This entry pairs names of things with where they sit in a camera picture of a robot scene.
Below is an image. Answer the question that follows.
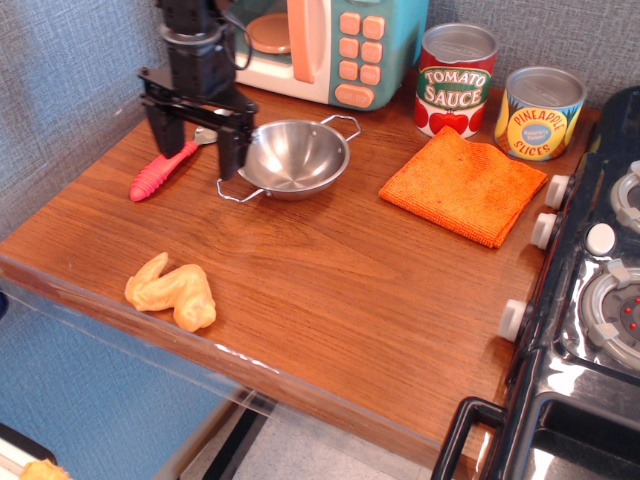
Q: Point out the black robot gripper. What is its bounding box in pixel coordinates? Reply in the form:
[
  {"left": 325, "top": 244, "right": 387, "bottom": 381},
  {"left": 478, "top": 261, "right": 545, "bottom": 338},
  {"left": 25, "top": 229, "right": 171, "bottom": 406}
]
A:
[{"left": 139, "top": 25, "right": 257, "bottom": 180}]

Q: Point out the small stainless steel pot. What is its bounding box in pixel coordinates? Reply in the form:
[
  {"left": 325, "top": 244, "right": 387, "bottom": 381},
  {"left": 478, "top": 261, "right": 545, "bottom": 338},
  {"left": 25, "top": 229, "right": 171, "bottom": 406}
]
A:
[{"left": 216, "top": 115, "right": 362, "bottom": 204}]

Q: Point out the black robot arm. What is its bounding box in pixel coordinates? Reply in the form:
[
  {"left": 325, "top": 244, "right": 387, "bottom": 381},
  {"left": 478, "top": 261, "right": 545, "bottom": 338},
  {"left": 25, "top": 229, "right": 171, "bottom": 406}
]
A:
[{"left": 138, "top": 1, "right": 258, "bottom": 180}]

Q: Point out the white stove knob middle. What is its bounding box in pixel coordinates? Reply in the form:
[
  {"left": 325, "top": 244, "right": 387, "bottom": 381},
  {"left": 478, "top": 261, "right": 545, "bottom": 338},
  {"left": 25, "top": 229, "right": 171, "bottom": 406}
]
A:
[{"left": 530, "top": 213, "right": 557, "bottom": 250}]

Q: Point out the white stove knob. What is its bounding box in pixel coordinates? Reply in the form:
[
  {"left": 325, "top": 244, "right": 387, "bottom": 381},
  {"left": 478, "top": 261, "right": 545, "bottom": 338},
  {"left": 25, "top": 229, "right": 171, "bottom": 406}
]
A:
[
  {"left": 530, "top": 213, "right": 557, "bottom": 250},
  {"left": 545, "top": 175, "right": 571, "bottom": 210},
  {"left": 498, "top": 299, "right": 527, "bottom": 342}
]

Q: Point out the white stove knob top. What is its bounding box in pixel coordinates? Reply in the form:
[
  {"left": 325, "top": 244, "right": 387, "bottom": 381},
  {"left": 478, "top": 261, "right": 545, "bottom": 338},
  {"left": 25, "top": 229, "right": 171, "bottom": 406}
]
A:
[{"left": 545, "top": 175, "right": 571, "bottom": 210}]

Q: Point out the white stove knob bottom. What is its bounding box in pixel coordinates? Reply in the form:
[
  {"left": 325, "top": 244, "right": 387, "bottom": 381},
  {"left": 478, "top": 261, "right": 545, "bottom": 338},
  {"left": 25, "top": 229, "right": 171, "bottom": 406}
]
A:
[{"left": 498, "top": 299, "right": 527, "bottom": 342}]

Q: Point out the black toy stove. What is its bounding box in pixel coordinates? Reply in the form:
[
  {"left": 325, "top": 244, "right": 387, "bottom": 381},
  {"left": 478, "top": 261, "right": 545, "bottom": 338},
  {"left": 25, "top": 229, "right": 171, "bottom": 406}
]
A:
[{"left": 432, "top": 87, "right": 639, "bottom": 479}]

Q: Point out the plastic toy chicken wing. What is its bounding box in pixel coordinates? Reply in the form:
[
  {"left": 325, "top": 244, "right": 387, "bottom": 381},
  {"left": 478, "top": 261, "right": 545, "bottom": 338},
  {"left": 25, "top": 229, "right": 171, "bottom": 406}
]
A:
[{"left": 125, "top": 252, "right": 217, "bottom": 332}]

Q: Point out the teal toy microwave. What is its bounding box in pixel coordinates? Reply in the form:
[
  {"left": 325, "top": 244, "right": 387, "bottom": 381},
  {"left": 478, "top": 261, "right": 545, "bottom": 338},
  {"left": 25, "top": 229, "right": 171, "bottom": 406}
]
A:
[{"left": 230, "top": 1, "right": 429, "bottom": 111}]

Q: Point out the tomato sauce can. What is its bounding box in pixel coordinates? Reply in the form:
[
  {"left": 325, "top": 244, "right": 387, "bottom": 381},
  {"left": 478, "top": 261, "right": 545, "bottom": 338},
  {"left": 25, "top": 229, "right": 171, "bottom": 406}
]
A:
[{"left": 414, "top": 23, "right": 498, "bottom": 138}]

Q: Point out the folded orange cloth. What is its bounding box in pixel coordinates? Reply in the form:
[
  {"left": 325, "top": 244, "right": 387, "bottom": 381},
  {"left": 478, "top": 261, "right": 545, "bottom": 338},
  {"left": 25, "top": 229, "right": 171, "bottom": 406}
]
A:
[{"left": 379, "top": 127, "right": 547, "bottom": 249}]

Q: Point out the pineapple slices can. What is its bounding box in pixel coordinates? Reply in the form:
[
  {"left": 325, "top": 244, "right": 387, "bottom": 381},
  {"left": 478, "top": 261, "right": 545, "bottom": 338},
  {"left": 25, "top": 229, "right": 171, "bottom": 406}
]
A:
[{"left": 494, "top": 66, "right": 587, "bottom": 161}]

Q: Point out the orange object bottom left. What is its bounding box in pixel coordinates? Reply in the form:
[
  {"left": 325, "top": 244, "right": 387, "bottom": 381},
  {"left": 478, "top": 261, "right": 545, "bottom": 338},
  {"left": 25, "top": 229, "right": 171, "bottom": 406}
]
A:
[{"left": 19, "top": 459, "right": 71, "bottom": 480}]

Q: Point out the pink handled metal spoon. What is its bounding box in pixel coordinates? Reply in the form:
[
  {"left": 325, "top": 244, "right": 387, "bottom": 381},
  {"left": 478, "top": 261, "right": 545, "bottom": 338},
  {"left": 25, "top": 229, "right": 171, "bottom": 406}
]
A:
[{"left": 129, "top": 126, "right": 218, "bottom": 202}]

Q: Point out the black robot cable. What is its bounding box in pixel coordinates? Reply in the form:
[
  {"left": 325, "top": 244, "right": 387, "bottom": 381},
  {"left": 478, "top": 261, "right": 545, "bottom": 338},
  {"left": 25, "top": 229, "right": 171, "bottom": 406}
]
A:
[{"left": 219, "top": 9, "right": 254, "bottom": 71}]

